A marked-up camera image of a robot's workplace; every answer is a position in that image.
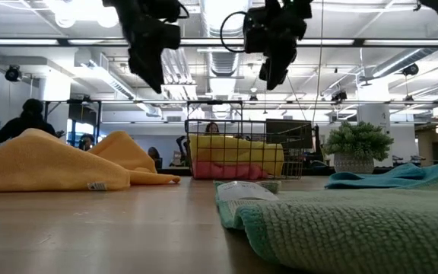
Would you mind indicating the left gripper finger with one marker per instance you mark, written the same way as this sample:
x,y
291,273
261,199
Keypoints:
x,y
150,68

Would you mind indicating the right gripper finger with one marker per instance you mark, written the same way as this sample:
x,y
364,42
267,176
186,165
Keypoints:
x,y
281,68
264,70

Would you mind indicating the yellow microfiber towel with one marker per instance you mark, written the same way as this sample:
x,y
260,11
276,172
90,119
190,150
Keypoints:
x,y
238,152

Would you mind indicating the pink microfiber towel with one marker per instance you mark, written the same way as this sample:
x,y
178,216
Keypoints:
x,y
223,171

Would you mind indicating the teal microfiber towel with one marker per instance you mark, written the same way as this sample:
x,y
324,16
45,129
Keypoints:
x,y
375,179

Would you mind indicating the green microfiber towel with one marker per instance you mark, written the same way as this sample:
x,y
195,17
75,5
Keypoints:
x,y
356,236

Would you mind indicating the orange microfiber towel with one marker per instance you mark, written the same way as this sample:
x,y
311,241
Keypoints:
x,y
44,163
122,150

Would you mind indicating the black monitor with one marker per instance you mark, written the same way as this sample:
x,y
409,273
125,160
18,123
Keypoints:
x,y
289,133

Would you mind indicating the person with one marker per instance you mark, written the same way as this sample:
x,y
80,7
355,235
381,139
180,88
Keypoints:
x,y
154,156
212,128
86,141
25,123

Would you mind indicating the green potted artificial plant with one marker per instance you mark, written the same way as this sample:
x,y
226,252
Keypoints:
x,y
357,142

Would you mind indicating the black hanging camera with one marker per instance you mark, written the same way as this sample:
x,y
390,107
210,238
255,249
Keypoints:
x,y
411,69
340,96
13,74

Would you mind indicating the black metal rack frame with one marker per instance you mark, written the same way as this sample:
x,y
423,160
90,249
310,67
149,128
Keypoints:
x,y
70,101

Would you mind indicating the black frame beam with lights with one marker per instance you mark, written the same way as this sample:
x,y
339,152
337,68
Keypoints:
x,y
63,42

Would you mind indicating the black aluminium table frame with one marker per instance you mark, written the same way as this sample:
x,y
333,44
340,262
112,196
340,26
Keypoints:
x,y
173,172

